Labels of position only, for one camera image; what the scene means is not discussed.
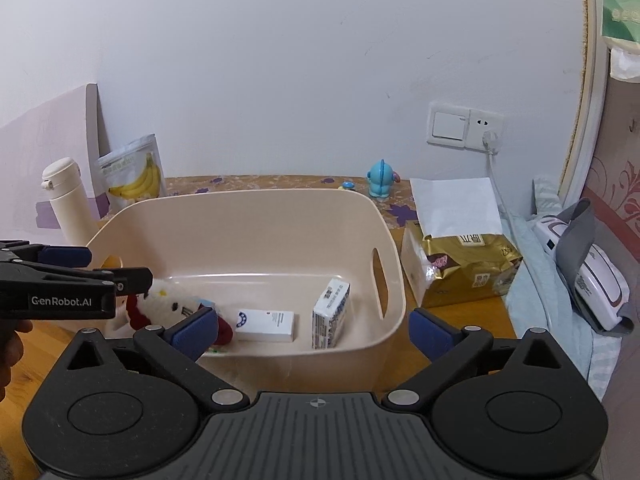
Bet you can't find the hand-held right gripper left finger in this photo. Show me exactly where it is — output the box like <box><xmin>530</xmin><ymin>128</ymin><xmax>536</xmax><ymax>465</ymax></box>
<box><xmin>57</xmin><ymin>306</ymin><xmax>251</xmax><ymax>408</ymax></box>

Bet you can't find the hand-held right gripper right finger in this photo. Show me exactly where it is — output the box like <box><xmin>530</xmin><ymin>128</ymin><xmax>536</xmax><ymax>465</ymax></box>
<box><xmin>382</xmin><ymin>307</ymin><xmax>573</xmax><ymax>408</ymax></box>

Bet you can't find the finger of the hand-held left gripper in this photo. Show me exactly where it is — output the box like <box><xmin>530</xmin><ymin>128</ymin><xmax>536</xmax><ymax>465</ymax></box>
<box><xmin>0</xmin><ymin>241</ymin><xmax>93</xmax><ymax>267</ymax></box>
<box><xmin>0</xmin><ymin>260</ymin><xmax>153</xmax><ymax>296</ymax></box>

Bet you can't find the white and red cat plush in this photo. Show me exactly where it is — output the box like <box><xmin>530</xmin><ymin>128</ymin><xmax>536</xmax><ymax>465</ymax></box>
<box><xmin>112</xmin><ymin>277</ymin><xmax>236</xmax><ymax>347</ymax></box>

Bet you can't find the small white box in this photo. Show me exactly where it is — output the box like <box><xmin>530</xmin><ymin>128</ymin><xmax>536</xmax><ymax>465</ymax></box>
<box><xmin>234</xmin><ymin>309</ymin><xmax>296</xmax><ymax>343</ymax></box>

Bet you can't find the blue and white tissue pack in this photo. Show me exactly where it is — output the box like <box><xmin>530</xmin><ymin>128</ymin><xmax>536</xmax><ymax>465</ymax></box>
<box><xmin>311</xmin><ymin>280</ymin><xmax>351</xmax><ymax>351</ymax></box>

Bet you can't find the beige plastic storage bin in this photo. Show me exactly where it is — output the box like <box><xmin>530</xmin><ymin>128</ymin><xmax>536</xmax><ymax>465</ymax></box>
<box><xmin>85</xmin><ymin>189</ymin><xmax>407</xmax><ymax>401</ymax></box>

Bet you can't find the person's left hand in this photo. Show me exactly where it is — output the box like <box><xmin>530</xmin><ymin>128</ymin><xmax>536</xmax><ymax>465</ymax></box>
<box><xmin>0</xmin><ymin>320</ymin><xmax>34</xmax><ymax>403</ymax></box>

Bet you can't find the white thermos bottle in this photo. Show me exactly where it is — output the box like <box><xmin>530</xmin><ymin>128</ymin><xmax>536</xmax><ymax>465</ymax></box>
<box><xmin>41</xmin><ymin>157</ymin><xmax>101</xmax><ymax>248</ymax></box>

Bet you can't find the gold foil bag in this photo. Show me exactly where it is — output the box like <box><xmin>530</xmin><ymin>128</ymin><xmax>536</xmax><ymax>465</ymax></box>
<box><xmin>402</xmin><ymin>222</ymin><xmax>523</xmax><ymax>308</ymax></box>

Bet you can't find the banana chips bag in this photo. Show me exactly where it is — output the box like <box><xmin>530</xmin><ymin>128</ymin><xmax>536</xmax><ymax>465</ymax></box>
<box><xmin>96</xmin><ymin>134</ymin><xmax>168</xmax><ymax>216</ymax></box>

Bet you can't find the light blue bedsheet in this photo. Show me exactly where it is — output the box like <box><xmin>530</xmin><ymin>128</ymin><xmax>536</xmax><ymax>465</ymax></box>
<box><xmin>505</xmin><ymin>175</ymin><xmax>623</xmax><ymax>396</ymax></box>

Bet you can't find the purple and white board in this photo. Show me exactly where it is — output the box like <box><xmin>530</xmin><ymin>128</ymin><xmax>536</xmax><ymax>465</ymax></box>
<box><xmin>0</xmin><ymin>84</ymin><xmax>113</xmax><ymax>251</ymax></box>

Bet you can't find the white paper sheet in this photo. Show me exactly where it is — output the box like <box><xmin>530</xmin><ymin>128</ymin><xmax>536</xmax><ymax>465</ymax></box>
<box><xmin>410</xmin><ymin>177</ymin><xmax>503</xmax><ymax>241</ymax></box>

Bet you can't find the blue toy figure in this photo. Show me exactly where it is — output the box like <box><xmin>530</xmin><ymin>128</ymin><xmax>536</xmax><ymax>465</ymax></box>
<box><xmin>365</xmin><ymin>159</ymin><xmax>402</xmax><ymax>200</ymax></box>

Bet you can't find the white blood pressure monitor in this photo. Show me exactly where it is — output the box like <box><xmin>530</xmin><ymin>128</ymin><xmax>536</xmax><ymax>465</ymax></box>
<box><xmin>532</xmin><ymin>215</ymin><xmax>628</xmax><ymax>332</ymax></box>

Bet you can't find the green tissue box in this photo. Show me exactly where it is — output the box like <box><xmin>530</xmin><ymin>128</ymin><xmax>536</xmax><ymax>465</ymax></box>
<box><xmin>602</xmin><ymin>0</ymin><xmax>640</xmax><ymax>81</ymax></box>

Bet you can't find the white power cable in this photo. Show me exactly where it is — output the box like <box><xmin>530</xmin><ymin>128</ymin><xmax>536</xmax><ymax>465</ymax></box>
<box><xmin>487</xmin><ymin>152</ymin><xmax>521</xmax><ymax>226</ymax></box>

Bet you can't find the white wall switch socket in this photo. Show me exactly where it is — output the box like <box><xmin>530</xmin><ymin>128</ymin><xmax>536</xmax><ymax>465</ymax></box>
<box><xmin>427</xmin><ymin>101</ymin><xmax>506</xmax><ymax>151</ymax></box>

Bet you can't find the white curved frame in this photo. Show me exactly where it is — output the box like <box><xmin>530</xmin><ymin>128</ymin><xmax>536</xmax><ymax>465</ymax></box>
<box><xmin>557</xmin><ymin>0</ymin><xmax>618</xmax><ymax>206</ymax></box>

